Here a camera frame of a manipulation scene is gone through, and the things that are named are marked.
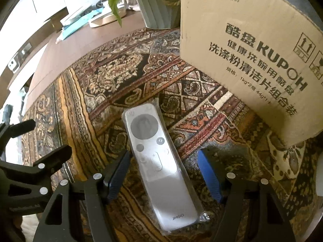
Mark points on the brown cardboard box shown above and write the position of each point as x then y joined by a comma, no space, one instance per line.
266,52

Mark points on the teal cloth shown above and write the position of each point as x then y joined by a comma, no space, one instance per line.
78,24

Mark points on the grey ribbed vase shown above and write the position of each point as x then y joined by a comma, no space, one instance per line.
160,14

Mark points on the white digital scale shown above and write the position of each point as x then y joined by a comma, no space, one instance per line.
103,18

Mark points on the white remote control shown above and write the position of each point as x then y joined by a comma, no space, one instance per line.
170,192

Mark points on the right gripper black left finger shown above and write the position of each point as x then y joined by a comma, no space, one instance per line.
61,220

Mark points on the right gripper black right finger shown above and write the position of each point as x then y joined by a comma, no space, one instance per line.
266,217

